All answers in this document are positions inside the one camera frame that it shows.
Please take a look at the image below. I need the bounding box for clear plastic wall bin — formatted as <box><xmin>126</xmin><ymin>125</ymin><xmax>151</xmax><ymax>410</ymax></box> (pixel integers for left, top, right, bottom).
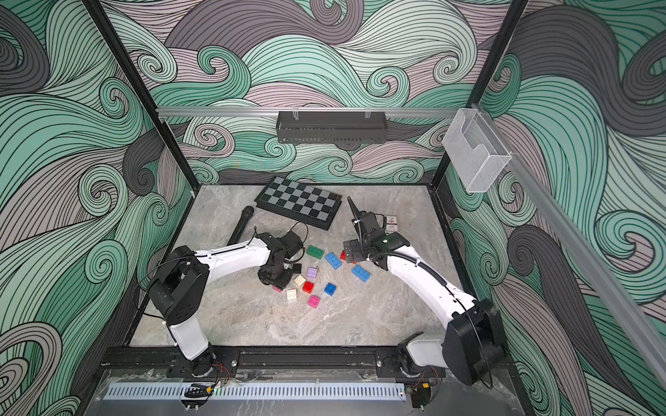
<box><xmin>442</xmin><ymin>107</ymin><xmax>512</xmax><ymax>193</ymax></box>

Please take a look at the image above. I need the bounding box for black wall tray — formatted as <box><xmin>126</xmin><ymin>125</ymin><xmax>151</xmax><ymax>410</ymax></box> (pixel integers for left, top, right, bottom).
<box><xmin>276</xmin><ymin>111</ymin><xmax>389</xmax><ymax>146</ymax></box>

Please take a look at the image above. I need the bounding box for playing card box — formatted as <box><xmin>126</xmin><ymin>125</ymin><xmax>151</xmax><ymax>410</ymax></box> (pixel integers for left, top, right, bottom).
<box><xmin>385</xmin><ymin>215</ymin><xmax>399</xmax><ymax>234</ymax></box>

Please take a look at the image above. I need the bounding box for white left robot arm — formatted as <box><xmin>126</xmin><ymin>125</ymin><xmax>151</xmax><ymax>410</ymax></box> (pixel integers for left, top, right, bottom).
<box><xmin>147</xmin><ymin>232</ymin><xmax>304</xmax><ymax>366</ymax></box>

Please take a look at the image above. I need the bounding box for pink square lego brick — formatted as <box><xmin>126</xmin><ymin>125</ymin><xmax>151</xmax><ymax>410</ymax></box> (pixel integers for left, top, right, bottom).
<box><xmin>307</xmin><ymin>295</ymin><xmax>321</xmax><ymax>309</ymax></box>

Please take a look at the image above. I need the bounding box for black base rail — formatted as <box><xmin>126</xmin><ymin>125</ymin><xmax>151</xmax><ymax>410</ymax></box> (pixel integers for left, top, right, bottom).
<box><xmin>98</xmin><ymin>345</ymin><xmax>516</xmax><ymax>380</ymax></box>

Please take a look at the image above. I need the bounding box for light blue long lego brick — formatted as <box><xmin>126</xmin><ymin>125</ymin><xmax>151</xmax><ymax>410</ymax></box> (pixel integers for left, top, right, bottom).
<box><xmin>324</xmin><ymin>252</ymin><xmax>343</xmax><ymax>270</ymax></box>

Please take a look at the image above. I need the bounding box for cream square lego brick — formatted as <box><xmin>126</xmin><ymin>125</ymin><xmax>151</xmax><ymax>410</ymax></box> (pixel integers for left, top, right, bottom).
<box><xmin>294</xmin><ymin>275</ymin><xmax>306</xmax><ymax>287</ymax></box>
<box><xmin>287</xmin><ymin>289</ymin><xmax>298</xmax><ymax>302</ymax></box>

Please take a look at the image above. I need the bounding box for green long lego brick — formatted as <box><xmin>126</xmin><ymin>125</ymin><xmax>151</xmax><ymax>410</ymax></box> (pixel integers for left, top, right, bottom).
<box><xmin>305</xmin><ymin>245</ymin><xmax>324</xmax><ymax>259</ymax></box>

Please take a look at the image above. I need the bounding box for black green chessboard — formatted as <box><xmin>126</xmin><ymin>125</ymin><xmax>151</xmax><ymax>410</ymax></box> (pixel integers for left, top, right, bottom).
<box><xmin>255</xmin><ymin>177</ymin><xmax>342</xmax><ymax>231</ymax></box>

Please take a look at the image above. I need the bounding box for dark blue square lego brick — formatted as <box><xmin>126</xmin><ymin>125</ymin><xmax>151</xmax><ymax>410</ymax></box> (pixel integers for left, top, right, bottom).
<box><xmin>324</xmin><ymin>283</ymin><xmax>337</xmax><ymax>296</ymax></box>

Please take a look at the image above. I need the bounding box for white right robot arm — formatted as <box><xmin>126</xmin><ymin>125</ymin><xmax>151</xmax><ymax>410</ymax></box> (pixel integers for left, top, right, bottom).
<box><xmin>343</xmin><ymin>206</ymin><xmax>506</xmax><ymax>388</ymax></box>

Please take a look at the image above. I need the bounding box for black microphone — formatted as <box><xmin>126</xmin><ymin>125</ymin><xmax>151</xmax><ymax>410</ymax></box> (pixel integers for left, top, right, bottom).
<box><xmin>227</xmin><ymin>206</ymin><xmax>254</xmax><ymax>245</ymax></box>

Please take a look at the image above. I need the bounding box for white slotted cable duct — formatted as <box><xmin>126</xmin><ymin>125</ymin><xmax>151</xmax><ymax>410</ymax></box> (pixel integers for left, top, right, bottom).
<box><xmin>102</xmin><ymin>382</ymin><xmax>407</xmax><ymax>402</ymax></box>

